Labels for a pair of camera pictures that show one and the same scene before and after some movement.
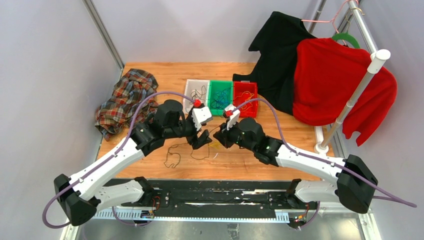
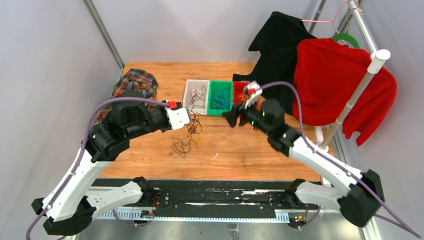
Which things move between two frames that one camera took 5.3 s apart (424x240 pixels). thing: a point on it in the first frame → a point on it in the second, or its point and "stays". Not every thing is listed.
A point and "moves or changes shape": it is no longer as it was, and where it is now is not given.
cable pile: (216, 145) moves or changes shape
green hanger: (347, 36) stays
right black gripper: (223, 135) → (232, 115)
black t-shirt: (277, 41) stays
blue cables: (221, 101) stays
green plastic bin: (220, 93) stays
